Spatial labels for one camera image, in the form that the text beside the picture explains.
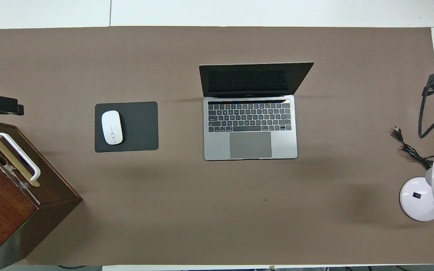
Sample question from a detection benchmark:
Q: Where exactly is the black mouse pad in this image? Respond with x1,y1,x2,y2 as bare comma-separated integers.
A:
95,101,159,153

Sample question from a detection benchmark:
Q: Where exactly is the silver laptop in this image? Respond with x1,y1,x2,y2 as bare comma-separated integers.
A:
199,62,314,161

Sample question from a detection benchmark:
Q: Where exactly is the white desk lamp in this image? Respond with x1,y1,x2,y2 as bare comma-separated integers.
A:
399,155,434,222

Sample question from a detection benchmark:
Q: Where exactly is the brass plate on box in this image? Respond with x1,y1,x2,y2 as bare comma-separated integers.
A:
0,132,40,187

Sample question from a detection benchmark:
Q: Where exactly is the white computer mouse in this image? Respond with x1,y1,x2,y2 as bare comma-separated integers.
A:
101,110,124,145

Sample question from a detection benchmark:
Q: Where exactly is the dark brown wooden box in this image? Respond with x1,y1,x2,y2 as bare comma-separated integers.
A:
0,117,83,271

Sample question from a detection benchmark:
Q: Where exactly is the white box handle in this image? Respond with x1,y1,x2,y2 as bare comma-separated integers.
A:
0,132,41,182

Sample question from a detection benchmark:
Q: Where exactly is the brown table mat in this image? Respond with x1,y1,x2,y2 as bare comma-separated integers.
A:
0,26,434,266

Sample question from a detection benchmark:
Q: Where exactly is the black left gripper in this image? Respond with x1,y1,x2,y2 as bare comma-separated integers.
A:
0,94,24,118

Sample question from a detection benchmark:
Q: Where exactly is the black lamp power cable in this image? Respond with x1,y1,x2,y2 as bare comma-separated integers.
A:
392,127,434,169

